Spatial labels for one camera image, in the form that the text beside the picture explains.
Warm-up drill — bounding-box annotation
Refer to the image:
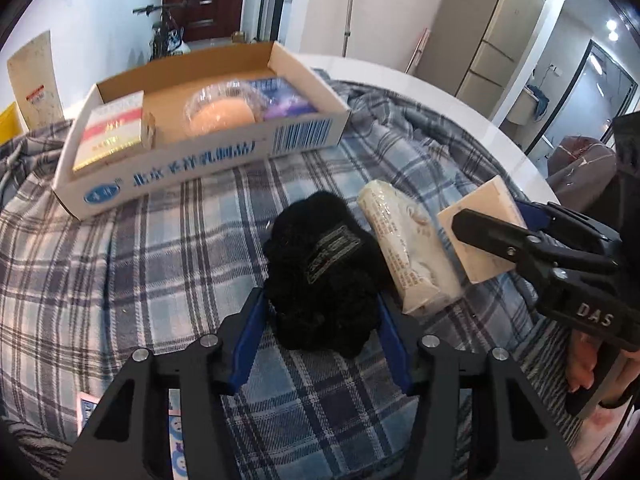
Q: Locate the white washbasin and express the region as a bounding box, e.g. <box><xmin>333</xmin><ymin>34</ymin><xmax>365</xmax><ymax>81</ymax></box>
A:
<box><xmin>505</xmin><ymin>85</ymin><xmax>551</xmax><ymax>126</ymax></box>

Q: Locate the cartoon printed packet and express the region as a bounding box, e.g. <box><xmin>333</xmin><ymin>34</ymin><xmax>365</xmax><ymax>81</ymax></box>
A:
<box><xmin>75</xmin><ymin>390</ymin><xmax>188</xmax><ymax>480</ymax></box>

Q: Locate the black bicycle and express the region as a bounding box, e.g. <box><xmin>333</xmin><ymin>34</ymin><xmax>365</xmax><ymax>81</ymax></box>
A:
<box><xmin>132</xmin><ymin>2</ymin><xmax>193</xmax><ymax>63</ymax></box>

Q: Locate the white plastic bag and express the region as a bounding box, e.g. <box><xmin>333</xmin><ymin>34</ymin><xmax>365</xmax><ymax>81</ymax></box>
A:
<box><xmin>167</xmin><ymin>30</ymin><xmax>192</xmax><ymax>56</ymax></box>

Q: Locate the white speckled tumbler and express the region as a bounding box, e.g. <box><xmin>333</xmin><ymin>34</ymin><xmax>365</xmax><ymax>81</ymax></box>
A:
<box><xmin>6</xmin><ymin>30</ymin><xmax>66</xmax><ymax>131</ymax></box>

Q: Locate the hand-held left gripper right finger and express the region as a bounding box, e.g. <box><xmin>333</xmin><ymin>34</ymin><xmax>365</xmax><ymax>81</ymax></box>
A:
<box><xmin>375</xmin><ymin>292</ymin><xmax>581</xmax><ymax>480</ymax></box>

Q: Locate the red white gold box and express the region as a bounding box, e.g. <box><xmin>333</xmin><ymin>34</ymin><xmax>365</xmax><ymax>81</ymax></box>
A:
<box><xmin>72</xmin><ymin>91</ymin><xmax>146</xmax><ymax>176</ymax></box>

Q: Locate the blue hanging cloth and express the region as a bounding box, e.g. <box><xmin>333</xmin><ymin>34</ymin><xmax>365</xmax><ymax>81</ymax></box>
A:
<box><xmin>527</xmin><ymin>84</ymin><xmax>551</xmax><ymax>120</ymax></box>

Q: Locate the white barcode box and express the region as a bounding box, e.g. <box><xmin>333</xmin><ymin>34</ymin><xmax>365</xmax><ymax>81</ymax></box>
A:
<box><xmin>436</xmin><ymin>175</ymin><xmax>528</xmax><ymax>284</ymax></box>

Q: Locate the grey woven cloth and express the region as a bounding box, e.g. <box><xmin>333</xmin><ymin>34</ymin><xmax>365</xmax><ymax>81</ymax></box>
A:
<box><xmin>0</xmin><ymin>417</ymin><xmax>76</xmax><ymax>480</ymax></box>

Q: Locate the person's right forearm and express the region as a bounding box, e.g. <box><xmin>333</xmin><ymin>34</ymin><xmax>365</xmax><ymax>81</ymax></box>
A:
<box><xmin>570</xmin><ymin>395</ymin><xmax>640</xmax><ymax>471</ymax></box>

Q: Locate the peach sponge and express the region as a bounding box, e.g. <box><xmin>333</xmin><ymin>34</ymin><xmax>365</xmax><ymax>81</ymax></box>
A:
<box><xmin>184</xmin><ymin>80</ymin><xmax>263</xmax><ymax>137</ymax></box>

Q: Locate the long mop stick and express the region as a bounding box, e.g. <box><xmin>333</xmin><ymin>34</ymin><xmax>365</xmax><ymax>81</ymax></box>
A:
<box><xmin>341</xmin><ymin>0</ymin><xmax>358</xmax><ymax>57</ymax></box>

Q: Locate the pink board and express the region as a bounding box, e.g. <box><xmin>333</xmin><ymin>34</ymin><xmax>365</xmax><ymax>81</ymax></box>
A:
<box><xmin>404</xmin><ymin>27</ymin><xmax>430</xmax><ymax>75</ymax></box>

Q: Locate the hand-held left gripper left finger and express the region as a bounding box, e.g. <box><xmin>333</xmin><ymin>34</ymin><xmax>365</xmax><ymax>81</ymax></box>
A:
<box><xmin>60</xmin><ymin>287</ymin><xmax>271</xmax><ymax>480</ymax></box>

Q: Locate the dark framed inner door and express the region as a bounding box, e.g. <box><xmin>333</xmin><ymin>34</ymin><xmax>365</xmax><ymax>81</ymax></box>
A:
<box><xmin>542</xmin><ymin>40</ymin><xmax>638</xmax><ymax>146</ymax></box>

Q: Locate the dark blue purple box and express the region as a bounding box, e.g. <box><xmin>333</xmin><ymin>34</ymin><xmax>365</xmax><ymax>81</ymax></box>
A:
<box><xmin>247</xmin><ymin>76</ymin><xmax>319</xmax><ymax>121</ymax></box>

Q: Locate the black framed glass door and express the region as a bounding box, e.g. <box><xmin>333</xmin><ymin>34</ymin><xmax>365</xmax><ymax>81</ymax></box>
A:
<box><xmin>252</xmin><ymin>0</ymin><xmax>296</xmax><ymax>43</ymax></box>

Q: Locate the blue plaid cloth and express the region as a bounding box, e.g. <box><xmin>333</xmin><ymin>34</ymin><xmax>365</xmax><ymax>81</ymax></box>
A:
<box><xmin>0</xmin><ymin>67</ymin><xmax>586</xmax><ymax>480</ymax></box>

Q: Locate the plastic wrapped brown chair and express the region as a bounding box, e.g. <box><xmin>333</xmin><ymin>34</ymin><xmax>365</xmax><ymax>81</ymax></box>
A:
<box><xmin>545</xmin><ymin>134</ymin><xmax>618</xmax><ymax>206</ymax></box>

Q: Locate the black knitted hat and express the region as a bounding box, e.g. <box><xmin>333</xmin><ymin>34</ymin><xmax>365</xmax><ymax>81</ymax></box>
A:
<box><xmin>263</xmin><ymin>191</ymin><xmax>386</xmax><ymax>358</ymax></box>

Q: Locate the yellow plastic container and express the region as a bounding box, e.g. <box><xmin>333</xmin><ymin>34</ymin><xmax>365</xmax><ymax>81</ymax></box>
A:
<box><xmin>0</xmin><ymin>102</ymin><xmax>28</xmax><ymax>135</ymax></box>

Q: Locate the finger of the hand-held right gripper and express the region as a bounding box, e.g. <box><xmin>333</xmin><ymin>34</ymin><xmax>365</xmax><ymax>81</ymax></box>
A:
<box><xmin>516</xmin><ymin>199</ymin><xmax>623</xmax><ymax>256</ymax></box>
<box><xmin>451</xmin><ymin>208</ymin><xmax>621</xmax><ymax>281</ymax></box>

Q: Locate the white tissue packet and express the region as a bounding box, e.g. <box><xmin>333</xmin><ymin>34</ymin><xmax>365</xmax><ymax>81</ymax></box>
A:
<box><xmin>356</xmin><ymin>179</ymin><xmax>463</xmax><ymax>317</ymax></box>

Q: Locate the person's right hand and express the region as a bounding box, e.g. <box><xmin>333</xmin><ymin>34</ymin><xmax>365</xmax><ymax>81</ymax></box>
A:
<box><xmin>566</xmin><ymin>332</ymin><xmax>608</xmax><ymax>394</ymax></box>

